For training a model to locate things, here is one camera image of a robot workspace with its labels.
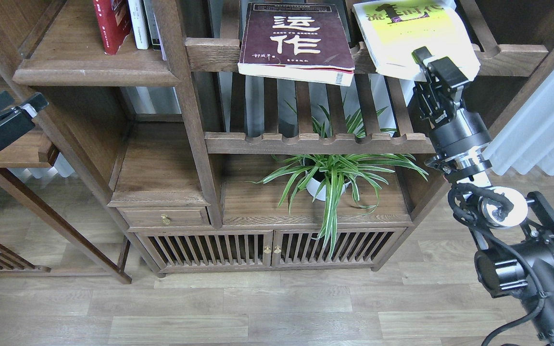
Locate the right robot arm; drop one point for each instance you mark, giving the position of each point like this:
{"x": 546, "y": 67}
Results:
{"x": 514, "y": 234}

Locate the dark upright book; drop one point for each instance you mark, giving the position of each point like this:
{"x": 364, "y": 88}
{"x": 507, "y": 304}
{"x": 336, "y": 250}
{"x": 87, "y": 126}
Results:
{"x": 152, "y": 25}

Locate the red cover book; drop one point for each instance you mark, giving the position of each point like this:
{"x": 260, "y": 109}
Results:
{"x": 114, "y": 22}

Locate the dark red book white characters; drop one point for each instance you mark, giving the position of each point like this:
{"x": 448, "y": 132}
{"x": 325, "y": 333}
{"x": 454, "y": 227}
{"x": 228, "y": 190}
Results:
{"x": 296, "y": 41}

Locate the white upright book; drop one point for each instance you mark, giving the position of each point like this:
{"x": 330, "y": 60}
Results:
{"x": 139, "y": 23}

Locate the wooden side furniture left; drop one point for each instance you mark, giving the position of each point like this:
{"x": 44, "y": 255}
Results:
{"x": 34, "y": 150}

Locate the dark wooden bookshelf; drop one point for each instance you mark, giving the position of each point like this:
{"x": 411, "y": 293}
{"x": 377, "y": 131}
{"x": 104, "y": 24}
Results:
{"x": 178, "y": 137}

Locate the brass cabinet door knobs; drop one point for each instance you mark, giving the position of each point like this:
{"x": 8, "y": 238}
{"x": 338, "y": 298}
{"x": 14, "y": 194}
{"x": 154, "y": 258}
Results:
{"x": 274, "y": 249}

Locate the brass drawer knob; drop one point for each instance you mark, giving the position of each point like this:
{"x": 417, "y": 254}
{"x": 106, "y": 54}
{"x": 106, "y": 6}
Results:
{"x": 165, "y": 219}

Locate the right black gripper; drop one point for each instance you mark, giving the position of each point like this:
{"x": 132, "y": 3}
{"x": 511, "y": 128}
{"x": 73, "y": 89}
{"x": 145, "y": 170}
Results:
{"x": 458, "y": 135}

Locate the white curtain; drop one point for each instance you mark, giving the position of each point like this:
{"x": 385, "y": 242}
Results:
{"x": 527, "y": 141}

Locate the white plant pot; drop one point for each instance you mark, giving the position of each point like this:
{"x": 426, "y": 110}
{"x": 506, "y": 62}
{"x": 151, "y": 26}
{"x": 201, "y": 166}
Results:
{"x": 321, "y": 184}

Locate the yellow green cover book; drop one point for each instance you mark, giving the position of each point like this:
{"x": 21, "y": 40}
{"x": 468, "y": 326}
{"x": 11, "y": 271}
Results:
{"x": 393, "y": 29}

